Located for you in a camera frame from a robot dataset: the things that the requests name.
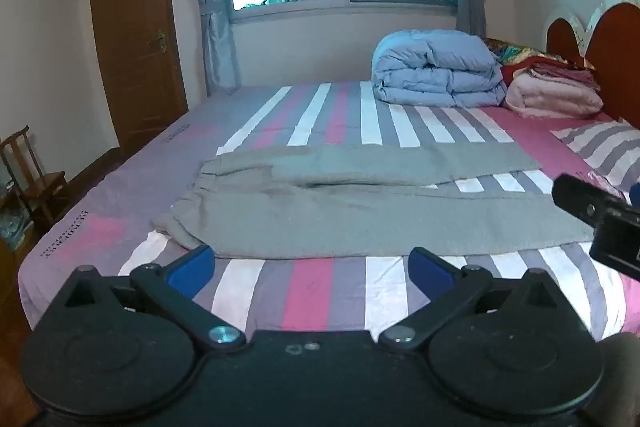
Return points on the bed with striped sheet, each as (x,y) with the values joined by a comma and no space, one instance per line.
(165,167)

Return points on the wooden scalloped headboard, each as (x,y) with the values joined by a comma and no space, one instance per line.
(617,47)

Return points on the colourful red patterned blanket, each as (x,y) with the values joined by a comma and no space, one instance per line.
(525,59)

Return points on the grey pants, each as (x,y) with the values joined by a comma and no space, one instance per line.
(350,212)

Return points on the striped pillow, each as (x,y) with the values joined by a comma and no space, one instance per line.
(600,147)

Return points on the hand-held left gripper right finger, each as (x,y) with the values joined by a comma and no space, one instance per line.
(429,274)

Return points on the small wooden chair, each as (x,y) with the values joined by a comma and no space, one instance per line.
(35,182)

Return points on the folded pink blanket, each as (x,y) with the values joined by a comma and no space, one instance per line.
(550,97)

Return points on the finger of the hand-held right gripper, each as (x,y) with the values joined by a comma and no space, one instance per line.
(636,194)
(575,194)

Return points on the brown wooden door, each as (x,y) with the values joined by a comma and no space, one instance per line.
(132,32)

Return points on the folded light blue duvet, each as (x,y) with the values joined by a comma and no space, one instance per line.
(435,67)

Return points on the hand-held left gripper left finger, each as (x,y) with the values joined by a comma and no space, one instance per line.
(189,272)

